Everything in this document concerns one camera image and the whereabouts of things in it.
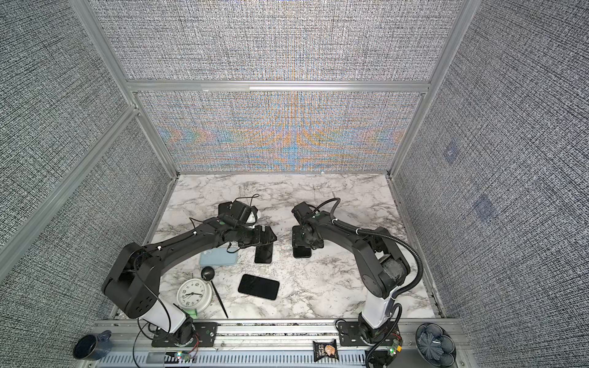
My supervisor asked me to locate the snack packet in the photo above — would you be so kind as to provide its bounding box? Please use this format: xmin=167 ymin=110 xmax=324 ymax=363
xmin=313 ymin=339 xmax=339 ymax=362

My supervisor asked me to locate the dark blue mug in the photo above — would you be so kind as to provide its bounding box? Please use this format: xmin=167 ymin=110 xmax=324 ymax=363
xmin=72 ymin=330 xmax=113 ymax=361

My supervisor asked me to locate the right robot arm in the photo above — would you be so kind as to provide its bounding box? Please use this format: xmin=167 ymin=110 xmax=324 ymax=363
xmin=291 ymin=198 xmax=424 ymax=345

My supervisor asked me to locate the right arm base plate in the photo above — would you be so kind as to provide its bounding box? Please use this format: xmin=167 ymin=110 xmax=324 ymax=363
xmin=334 ymin=319 xmax=399 ymax=347

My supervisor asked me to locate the white alarm clock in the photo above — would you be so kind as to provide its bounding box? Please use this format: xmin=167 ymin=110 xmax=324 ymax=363
xmin=176 ymin=278 xmax=213 ymax=313

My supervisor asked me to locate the black phone lying front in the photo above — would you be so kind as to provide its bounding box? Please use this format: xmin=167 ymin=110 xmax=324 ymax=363
xmin=238 ymin=274 xmax=280 ymax=301

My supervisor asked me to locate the light blue phone case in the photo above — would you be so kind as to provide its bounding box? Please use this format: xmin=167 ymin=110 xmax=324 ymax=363
xmin=199 ymin=248 xmax=239 ymax=268

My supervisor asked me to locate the bowl of dark capsules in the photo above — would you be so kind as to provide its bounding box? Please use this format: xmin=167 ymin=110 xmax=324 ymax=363
xmin=416 ymin=323 xmax=456 ymax=367

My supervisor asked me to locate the black ladle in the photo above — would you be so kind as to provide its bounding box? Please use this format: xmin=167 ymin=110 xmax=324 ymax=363
xmin=201 ymin=266 xmax=229 ymax=319

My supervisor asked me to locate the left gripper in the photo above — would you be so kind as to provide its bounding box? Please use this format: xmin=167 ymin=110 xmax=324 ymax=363
xmin=236 ymin=224 xmax=279 ymax=248

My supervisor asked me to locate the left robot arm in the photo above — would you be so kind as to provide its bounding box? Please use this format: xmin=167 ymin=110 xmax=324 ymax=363
xmin=102 ymin=216 xmax=277 ymax=334

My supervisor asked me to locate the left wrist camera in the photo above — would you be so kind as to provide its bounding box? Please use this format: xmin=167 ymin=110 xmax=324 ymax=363
xmin=218 ymin=200 xmax=259 ymax=226

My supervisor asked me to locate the black phone upright centre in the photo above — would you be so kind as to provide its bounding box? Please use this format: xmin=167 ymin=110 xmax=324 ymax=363
xmin=254 ymin=243 xmax=273 ymax=265

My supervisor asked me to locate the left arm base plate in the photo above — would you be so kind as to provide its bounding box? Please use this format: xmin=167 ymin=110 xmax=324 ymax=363
xmin=151 ymin=322 xmax=219 ymax=348

